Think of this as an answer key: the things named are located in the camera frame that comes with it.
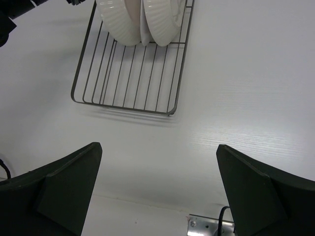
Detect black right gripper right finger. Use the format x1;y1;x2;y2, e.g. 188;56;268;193
216;145;315;236

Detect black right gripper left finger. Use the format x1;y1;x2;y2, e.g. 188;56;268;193
0;142;102;236

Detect floral plate with brown rim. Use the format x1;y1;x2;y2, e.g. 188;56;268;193
96;0;141;46

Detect sunburst pattern plate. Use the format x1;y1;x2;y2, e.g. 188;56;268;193
140;0;186;47

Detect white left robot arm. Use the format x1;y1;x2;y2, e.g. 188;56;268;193
0;0;48;47

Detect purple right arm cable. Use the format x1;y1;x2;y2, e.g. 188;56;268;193
216;206;232;236

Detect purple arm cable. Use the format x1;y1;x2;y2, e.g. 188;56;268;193
0;158;12;180
216;206;232;236

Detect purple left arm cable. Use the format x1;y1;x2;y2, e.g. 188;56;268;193
0;158;12;180

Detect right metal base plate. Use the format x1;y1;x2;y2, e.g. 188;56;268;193
187;214;236;236

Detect grey wire dish rack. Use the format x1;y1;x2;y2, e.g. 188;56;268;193
70;0;194;116

